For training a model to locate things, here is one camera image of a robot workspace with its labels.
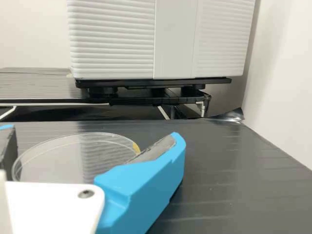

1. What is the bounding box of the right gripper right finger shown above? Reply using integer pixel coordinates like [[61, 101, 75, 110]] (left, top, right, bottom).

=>
[[94, 131, 187, 234]]

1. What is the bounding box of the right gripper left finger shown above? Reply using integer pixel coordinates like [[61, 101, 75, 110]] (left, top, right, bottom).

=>
[[0, 124, 19, 169]]

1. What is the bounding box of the petri dish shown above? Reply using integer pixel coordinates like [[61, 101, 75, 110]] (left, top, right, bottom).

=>
[[14, 136, 142, 184]]

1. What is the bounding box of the petri dish lid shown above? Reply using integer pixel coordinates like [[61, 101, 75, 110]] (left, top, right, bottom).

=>
[[12, 131, 137, 184]]

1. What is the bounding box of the black tray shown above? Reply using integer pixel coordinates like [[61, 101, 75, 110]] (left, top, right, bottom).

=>
[[108, 90, 213, 120]]

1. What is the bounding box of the black platform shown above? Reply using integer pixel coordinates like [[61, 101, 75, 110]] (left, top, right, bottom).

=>
[[0, 116, 312, 234]]

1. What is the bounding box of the white incubator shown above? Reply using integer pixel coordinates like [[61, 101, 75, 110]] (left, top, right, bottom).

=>
[[75, 77, 232, 97]]

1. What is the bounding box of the incubator door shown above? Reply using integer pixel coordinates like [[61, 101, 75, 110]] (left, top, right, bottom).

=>
[[66, 0, 259, 80]]

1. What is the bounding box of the white cable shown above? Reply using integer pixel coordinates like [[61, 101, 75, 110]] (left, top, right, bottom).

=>
[[0, 104, 17, 121]]

